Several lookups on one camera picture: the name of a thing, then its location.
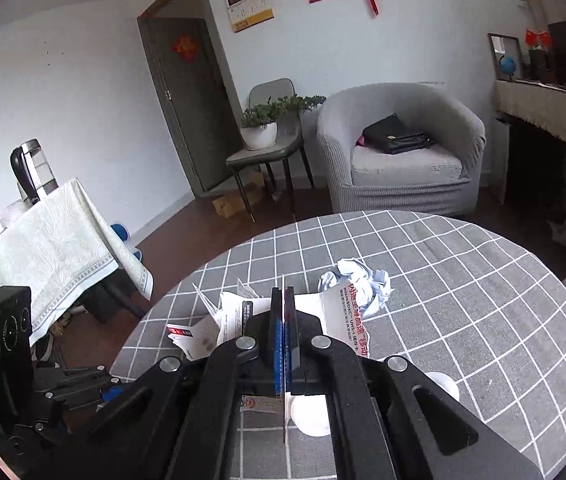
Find red white SanDisk package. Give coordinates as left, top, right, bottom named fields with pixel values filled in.
left=217, top=282, right=369, bottom=422

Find open white blister package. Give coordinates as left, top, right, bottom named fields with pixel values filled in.
left=193, top=280, right=258, bottom=340

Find crumpled white paper ball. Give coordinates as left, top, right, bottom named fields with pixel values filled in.
left=318, top=258, right=394, bottom=318

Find white paper cup lid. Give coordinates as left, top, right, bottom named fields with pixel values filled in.
left=289, top=396, right=331, bottom=438

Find torn red white package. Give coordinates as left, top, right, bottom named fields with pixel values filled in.
left=166, top=315, right=219, bottom=361

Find cardboard box on floor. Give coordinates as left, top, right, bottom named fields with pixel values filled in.
left=213, top=171, right=265, bottom=218

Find white patterned tablecloth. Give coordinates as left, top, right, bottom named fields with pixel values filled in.
left=0, top=179, right=153, bottom=344

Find grey dining chair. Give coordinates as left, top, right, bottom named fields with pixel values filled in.
left=225, top=78, right=324, bottom=222

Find blue slippers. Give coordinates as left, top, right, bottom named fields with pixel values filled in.
left=111, top=222, right=143, bottom=261

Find potted green plant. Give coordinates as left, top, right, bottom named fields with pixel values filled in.
left=241, top=96, right=326, bottom=151

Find black handbag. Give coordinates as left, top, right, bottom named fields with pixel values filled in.
left=357, top=114, right=435, bottom=155

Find grey armchair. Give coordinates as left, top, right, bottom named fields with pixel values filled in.
left=317, top=82, right=486, bottom=216

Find grey checked round tablecloth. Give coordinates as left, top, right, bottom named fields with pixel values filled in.
left=112, top=211, right=566, bottom=479

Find black electric kettle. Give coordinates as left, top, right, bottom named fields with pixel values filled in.
left=10, top=139, right=59, bottom=206

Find grey door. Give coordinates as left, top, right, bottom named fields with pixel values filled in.
left=137, top=0, right=242, bottom=197

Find small blue globe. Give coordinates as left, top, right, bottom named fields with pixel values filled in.
left=498, top=55, right=517, bottom=81

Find beige lace desk cloth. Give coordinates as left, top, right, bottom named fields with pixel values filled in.
left=494, top=80, right=566, bottom=142

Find small red flags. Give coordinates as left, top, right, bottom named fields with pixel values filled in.
left=525, top=29, right=552, bottom=51

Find wall calendar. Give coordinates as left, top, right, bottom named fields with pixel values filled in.
left=225, top=0, right=274, bottom=32

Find picture frame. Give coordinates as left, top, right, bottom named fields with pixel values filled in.
left=488, top=34, right=524, bottom=81

